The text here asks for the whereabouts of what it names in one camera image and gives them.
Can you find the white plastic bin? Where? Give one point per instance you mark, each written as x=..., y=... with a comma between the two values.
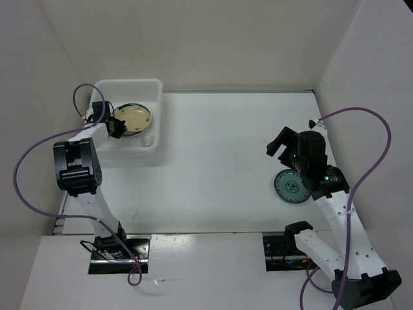
x=128, y=151

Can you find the white plate red green rim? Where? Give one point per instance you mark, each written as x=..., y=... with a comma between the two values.
x=150, y=127

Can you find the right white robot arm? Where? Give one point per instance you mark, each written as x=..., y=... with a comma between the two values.
x=358, y=275

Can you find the clear glass cup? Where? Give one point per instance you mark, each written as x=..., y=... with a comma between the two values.
x=148, y=140

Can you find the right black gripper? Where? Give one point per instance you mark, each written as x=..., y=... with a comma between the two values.
x=287, y=137

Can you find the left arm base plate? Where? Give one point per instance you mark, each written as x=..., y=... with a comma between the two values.
x=102, y=262

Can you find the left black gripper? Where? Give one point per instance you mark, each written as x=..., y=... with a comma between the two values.
x=120, y=128

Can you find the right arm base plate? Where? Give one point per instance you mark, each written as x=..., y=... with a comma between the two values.
x=279, y=258

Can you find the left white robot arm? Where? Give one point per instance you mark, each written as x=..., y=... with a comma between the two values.
x=78, y=172

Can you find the teal patterned small plate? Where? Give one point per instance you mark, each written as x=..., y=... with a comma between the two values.
x=289, y=187

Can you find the beige plate with red marks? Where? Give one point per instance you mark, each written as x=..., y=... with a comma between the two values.
x=135, y=117

